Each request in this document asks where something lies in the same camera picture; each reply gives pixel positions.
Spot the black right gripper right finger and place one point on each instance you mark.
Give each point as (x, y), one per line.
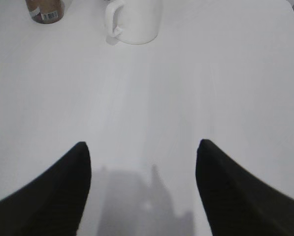
(236, 202)

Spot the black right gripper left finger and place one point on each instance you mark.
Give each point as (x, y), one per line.
(54, 202)

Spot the brown coffee drink bottle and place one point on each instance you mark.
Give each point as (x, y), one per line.
(45, 11)

